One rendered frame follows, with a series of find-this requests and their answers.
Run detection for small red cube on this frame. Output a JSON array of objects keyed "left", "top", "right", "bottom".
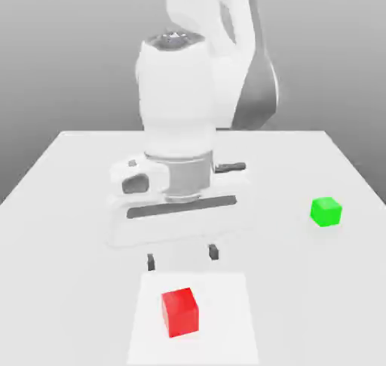
[{"left": 160, "top": 286, "right": 201, "bottom": 339}]

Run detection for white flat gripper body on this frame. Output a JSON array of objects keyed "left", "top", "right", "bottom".
[{"left": 104, "top": 187, "right": 252, "bottom": 250}]

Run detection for small green cube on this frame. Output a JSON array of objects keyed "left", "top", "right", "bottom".
[{"left": 309, "top": 195, "right": 344, "bottom": 229}]

